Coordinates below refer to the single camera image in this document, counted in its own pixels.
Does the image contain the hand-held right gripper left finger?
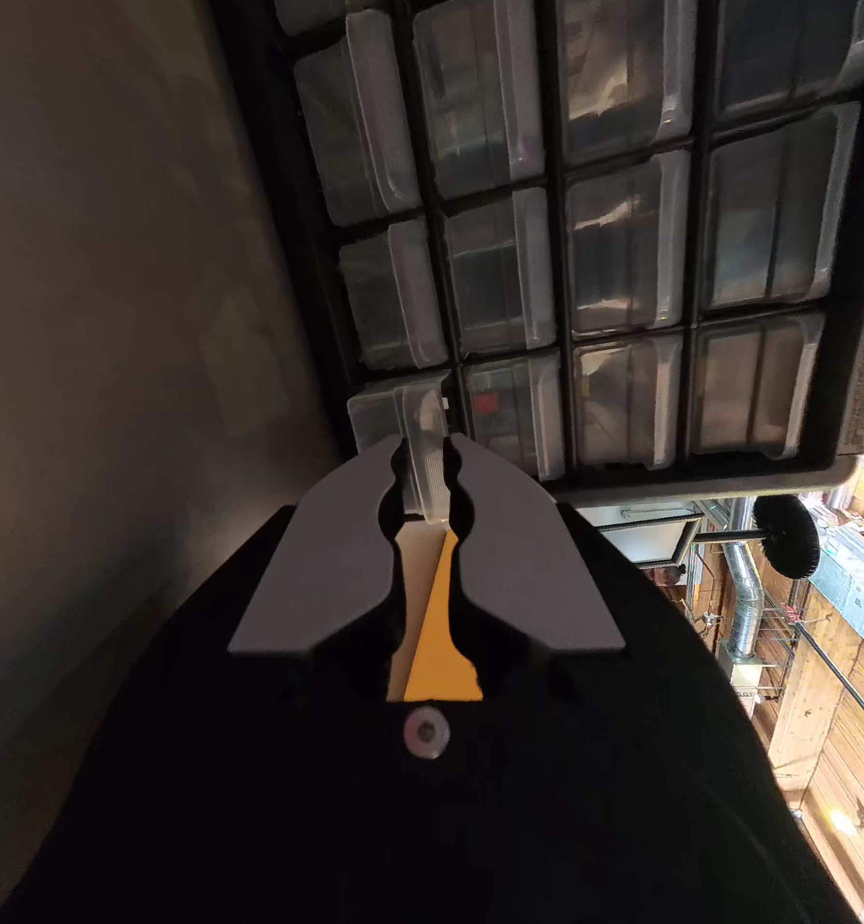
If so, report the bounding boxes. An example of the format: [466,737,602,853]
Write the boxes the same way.
[228,438,411,658]

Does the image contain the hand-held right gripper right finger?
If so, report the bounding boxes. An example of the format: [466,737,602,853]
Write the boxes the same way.
[444,434,628,658]

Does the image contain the yellow plastic bin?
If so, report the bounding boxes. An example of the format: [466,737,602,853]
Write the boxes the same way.
[386,527,485,703]

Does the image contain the clear plastic drawer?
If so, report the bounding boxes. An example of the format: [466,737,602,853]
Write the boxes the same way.
[346,372,455,524]

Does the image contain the black drawer cabinet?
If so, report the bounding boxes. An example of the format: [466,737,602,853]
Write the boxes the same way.
[209,0,864,506]

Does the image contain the dark panel on stand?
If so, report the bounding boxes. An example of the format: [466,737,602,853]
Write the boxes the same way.
[588,509,707,571]

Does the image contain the round metal duct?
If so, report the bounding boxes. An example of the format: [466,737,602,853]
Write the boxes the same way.
[721,499,768,665]

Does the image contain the metal air duct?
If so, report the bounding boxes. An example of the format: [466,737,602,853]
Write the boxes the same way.
[815,513,864,658]

